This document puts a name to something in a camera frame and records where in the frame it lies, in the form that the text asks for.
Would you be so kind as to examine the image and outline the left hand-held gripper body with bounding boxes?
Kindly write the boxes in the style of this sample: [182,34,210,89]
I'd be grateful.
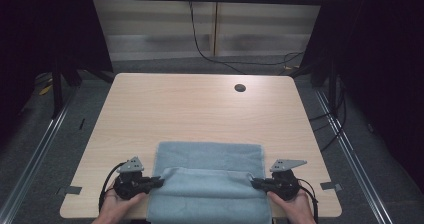
[112,155,155,201]

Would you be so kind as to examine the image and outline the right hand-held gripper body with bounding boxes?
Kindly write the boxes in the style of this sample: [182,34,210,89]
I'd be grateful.
[265,159,308,201]

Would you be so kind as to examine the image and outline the light blue towel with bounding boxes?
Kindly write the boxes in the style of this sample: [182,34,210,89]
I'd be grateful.
[146,140,273,224]

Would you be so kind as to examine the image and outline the person's right hand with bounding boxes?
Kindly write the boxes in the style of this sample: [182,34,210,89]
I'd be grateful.
[267,189,316,223]

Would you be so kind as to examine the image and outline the person's left hand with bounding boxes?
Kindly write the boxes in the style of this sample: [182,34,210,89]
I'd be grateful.
[97,187,148,223]

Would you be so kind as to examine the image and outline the grey tape strip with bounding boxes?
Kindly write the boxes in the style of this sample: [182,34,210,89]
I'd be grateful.
[319,181,343,193]
[64,185,83,196]

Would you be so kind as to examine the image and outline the black metal stand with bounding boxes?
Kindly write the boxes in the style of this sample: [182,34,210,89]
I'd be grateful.
[327,59,338,112]
[51,63,65,119]

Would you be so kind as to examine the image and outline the yellow object on floor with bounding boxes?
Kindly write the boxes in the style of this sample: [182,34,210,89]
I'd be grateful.
[37,83,55,97]

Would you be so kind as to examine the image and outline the dark curtain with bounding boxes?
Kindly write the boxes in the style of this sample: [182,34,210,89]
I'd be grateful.
[0,0,115,145]
[299,0,424,192]

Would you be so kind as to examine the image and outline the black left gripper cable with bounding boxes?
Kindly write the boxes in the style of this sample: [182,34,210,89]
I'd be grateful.
[98,161,127,212]

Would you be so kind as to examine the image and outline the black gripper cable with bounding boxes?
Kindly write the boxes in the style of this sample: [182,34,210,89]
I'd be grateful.
[98,161,127,212]
[297,177,320,224]

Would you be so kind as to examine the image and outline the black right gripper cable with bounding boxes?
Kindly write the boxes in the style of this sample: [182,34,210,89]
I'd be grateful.
[297,177,320,224]

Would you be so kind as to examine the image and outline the metal floor rail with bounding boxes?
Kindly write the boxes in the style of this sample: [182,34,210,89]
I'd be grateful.
[314,89,395,224]
[0,92,78,224]

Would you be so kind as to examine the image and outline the black floor cables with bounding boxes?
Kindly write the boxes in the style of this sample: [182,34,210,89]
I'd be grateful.
[307,82,348,152]

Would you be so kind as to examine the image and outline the long black wall cable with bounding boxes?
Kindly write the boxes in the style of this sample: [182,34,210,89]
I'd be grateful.
[188,0,305,76]

